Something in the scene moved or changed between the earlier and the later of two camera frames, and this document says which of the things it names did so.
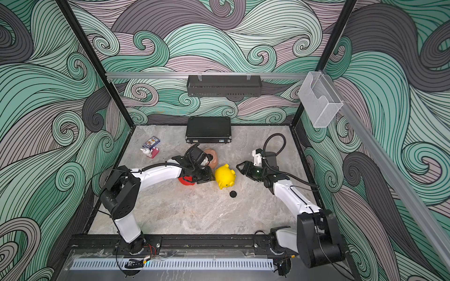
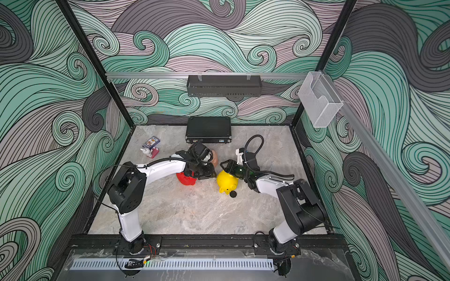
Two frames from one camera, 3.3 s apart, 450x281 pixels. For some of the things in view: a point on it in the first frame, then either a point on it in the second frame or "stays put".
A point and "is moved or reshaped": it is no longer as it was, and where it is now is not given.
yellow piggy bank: x=224 y=176 is moved or reshaped
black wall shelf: x=224 y=85 stays put
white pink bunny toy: x=152 y=153 stays put
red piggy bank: x=188 y=178 stays put
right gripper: x=247 y=168 to x=231 y=167
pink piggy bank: x=212 y=164 stays put
